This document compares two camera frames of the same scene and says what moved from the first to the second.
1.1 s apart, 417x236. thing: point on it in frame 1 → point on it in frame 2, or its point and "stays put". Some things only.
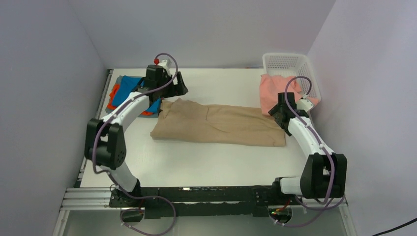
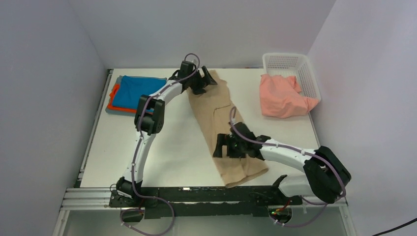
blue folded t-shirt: (129, 84) stays put
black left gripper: (177, 90) → (204, 82)
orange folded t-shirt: (112, 95) stays put
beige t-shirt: (232, 124) → (217, 116)
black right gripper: (274, 113) → (224, 139)
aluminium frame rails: (81, 198) stays put
